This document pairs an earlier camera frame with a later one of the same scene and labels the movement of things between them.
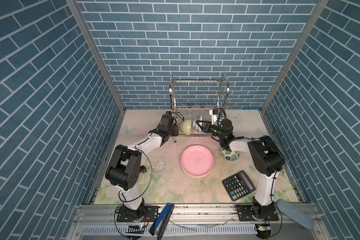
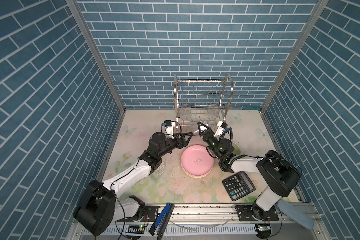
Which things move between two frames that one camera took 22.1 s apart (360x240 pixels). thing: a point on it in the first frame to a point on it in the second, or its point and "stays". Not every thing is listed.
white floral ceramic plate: x=196 y=176 stays
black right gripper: x=208 y=126 to x=208 y=137
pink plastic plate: x=197 y=161 stays
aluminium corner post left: x=81 y=17 stays
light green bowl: x=186 y=125 to x=237 y=150
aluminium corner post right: x=318 y=6 stays
